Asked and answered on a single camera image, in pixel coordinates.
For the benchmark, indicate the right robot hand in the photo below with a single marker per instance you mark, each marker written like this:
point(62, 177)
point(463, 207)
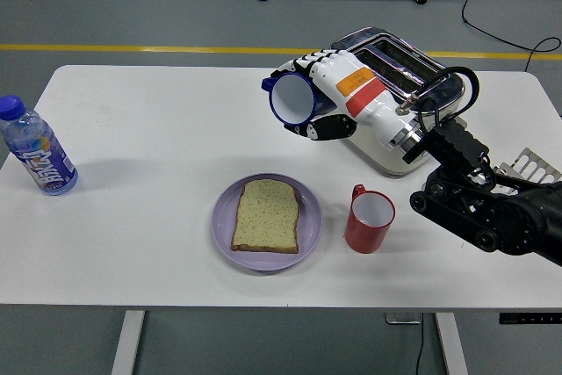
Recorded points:
point(360, 94)

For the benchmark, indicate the blue enamel cup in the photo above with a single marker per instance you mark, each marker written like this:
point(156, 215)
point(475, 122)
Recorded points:
point(292, 96)

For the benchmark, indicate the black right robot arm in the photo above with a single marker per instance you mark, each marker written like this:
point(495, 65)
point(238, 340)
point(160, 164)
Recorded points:
point(518, 217)

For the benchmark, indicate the red enamel cup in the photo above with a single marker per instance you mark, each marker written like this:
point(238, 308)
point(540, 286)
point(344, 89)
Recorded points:
point(364, 239)

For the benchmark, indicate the slice of toast bread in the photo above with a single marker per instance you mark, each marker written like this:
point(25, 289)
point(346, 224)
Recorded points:
point(263, 217)

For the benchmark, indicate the black desk control panel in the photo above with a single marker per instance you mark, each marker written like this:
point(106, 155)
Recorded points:
point(527, 319)

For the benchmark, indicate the cream and chrome toaster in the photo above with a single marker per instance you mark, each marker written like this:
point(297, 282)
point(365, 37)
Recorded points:
point(382, 160)

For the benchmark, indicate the metal toast rack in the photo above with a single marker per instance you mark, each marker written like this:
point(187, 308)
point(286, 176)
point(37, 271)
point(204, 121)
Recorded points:
point(527, 154)

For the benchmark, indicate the purple round plate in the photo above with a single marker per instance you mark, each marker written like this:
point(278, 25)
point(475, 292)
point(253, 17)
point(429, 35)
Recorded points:
point(224, 217)

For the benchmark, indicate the grey box under table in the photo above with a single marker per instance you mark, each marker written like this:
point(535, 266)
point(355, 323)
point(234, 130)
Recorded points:
point(401, 319)

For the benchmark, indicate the yellow floor tape line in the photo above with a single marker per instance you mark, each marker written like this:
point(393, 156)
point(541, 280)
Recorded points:
point(131, 48)

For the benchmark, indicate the plastic bottle with blue cap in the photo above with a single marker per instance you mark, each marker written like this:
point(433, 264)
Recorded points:
point(44, 164)

